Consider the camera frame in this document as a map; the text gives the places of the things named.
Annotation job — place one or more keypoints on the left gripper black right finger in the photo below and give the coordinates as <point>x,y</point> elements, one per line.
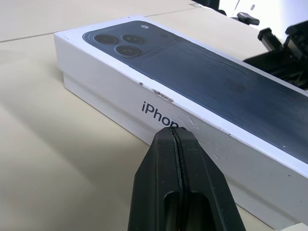
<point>207,197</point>

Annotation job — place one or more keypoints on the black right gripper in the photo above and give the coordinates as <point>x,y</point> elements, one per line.
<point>298,38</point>

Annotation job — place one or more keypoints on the white phone box lid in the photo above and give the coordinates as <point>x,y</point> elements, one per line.
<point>192,72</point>

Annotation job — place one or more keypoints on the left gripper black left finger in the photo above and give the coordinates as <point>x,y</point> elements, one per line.
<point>156,187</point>

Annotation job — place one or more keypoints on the grey round knob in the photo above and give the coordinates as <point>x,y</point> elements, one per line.
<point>247,17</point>

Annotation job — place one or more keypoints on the white phone box base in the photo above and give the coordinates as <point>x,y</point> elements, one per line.
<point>96,101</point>

